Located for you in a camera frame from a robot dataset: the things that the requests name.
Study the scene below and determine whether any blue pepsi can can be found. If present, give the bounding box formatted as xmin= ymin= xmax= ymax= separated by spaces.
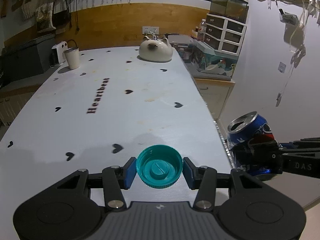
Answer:
xmin=227 ymin=111 xmax=280 ymax=180

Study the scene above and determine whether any teal plastic lid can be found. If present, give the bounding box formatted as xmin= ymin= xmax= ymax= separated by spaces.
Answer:
xmin=136 ymin=145 xmax=183 ymax=189

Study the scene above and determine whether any cream floor cabinet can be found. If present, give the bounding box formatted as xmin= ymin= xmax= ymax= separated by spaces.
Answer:
xmin=194 ymin=78 xmax=235 ymax=120

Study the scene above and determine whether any teal patterned storage box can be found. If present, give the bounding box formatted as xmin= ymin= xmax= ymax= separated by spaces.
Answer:
xmin=173 ymin=40 xmax=238 ymax=80

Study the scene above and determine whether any white drawer organizer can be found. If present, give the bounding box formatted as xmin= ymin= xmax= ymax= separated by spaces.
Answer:
xmin=204 ymin=14 xmax=247 ymax=56

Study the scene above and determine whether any white metal cup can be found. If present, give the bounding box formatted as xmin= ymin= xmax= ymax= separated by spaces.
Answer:
xmin=63 ymin=47 xmax=80 ymax=70

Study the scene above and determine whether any clear plastic storage box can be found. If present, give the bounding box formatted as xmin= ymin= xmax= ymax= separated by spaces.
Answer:
xmin=168 ymin=35 xmax=195 ymax=52

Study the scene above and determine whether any plastic water bottle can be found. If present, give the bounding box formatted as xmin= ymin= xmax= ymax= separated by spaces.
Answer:
xmin=197 ymin=18 xmax=207 ymax=41

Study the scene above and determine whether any white cat-shaped ceramic pot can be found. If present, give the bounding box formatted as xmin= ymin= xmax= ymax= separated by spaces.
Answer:
xmin=139 ymin=36 xmax=173 ymax=63

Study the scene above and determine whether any small white heater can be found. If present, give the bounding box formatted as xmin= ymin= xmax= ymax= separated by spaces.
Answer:
xmin=52 ymin=41 xmax=68 ymax=66

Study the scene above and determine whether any grey dark side cabinet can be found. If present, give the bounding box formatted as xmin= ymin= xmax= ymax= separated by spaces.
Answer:
xmin=1 ymin=34 xmax=55 ymax=87

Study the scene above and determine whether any glass aquarium tank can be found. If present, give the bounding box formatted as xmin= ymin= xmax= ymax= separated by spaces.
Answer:
xmin=209 ymin=0 xmax=249 ymax=23

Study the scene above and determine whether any hanging tote bag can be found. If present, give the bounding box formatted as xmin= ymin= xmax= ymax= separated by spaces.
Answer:
xmin=35 ymin=2 xmax=56 ymax=33

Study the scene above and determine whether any white wall socket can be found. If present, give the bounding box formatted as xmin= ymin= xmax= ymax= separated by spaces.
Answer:
xmin=142 ymin=26 xmax=159 ymax=35

